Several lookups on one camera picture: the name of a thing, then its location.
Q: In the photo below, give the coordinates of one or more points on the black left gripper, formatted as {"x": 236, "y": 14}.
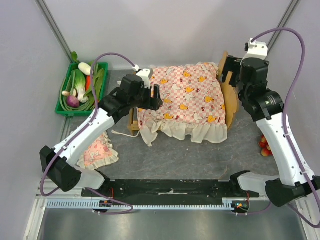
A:
{"x": 152, "y": 103}

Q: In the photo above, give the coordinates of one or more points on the grey slotted cable duct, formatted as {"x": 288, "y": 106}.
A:
{"x": 99, "y": 204}

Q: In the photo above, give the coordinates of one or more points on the green toy long beans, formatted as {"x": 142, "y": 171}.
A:
{"x": 73, "y": 94}

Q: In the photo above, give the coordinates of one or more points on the green plastic crate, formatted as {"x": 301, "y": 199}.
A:
{"x": 58, "y": 109}

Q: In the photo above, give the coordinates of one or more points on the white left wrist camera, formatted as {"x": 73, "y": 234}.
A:
{"x": 145, "y": 74}

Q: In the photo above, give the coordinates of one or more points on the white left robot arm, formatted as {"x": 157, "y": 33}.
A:
{"x": 59, "y": 163}

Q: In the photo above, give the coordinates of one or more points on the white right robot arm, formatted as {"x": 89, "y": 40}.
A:
{"x": 249, "y": 78}

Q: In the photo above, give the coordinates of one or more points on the green toy bok choy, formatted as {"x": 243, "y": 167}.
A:
{"x": 80, "y": 85}

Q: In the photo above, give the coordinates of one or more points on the orange toy carrot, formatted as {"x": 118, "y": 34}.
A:
{"x": 88, "y": 83}

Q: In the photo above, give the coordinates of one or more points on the red toy cherry bunch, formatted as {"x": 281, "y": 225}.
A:
{"x": 265, "y": 148}

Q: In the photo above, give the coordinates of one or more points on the white toy radish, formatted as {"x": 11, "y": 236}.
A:
{"x": 85, "y": 68}

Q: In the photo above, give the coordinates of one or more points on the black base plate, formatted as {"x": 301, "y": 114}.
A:
{"x": 173, "y": 191}

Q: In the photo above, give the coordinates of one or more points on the purple toy onion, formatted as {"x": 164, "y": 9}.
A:
{"x": 72, "y": 101}

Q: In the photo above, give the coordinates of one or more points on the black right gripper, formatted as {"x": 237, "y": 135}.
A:
{"x": 233, "y": 72}

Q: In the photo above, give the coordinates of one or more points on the toy mushroom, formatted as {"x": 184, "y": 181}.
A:
{"x": 65, "y": 93}

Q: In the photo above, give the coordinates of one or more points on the wooden pet bed frame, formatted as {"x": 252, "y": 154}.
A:
{"x": 230, "y": 94}

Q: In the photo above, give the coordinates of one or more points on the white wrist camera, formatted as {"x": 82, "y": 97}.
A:
{"x": 255, "y": 49}
{"x": 145, "y": 74}

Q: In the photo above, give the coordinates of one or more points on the green toy leafy vegetable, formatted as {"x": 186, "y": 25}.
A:
{"x": 98, "y": 79}

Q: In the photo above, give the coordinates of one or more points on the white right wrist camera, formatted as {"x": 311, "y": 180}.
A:
{"x": 255, "y": 49}

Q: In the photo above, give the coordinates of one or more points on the pink checkered duck mattress cover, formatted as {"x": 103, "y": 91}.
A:
{"x": 193, "y": 105}

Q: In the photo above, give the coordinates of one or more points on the pink frilled pillow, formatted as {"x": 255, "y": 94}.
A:
{"x": 99, "y": 154}

